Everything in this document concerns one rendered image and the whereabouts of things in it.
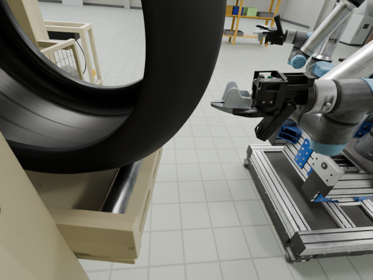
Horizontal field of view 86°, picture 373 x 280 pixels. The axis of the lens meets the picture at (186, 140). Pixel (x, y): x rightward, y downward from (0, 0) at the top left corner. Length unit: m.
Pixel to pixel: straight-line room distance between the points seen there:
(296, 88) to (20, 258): 0.53
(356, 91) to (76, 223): 0.57
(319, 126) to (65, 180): 0.67
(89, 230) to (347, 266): 1.54
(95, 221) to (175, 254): 1.02
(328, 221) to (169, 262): 0.96
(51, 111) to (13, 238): 0.42
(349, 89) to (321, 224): 1.06
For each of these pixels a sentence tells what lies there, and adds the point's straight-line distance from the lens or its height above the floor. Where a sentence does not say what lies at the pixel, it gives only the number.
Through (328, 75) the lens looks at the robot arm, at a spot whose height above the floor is 1.07.
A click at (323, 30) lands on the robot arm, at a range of 1.37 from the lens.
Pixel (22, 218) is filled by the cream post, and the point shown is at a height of 1.01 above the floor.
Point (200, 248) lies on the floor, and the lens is 1.37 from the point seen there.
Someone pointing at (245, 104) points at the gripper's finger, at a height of 1.04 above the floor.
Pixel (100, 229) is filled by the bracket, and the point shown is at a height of 0.94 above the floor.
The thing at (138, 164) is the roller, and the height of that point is 0.91.
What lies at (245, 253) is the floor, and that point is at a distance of 1.42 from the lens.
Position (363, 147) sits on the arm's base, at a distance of 1.14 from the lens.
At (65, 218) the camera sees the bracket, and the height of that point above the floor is 0.95.
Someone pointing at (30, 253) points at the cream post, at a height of 0.96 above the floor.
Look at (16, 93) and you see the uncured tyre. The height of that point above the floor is 0.99.
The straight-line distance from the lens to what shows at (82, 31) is 2.70.
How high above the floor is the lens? 1.24
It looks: 38 degrees down
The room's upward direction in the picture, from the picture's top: 6 degrees clockwise
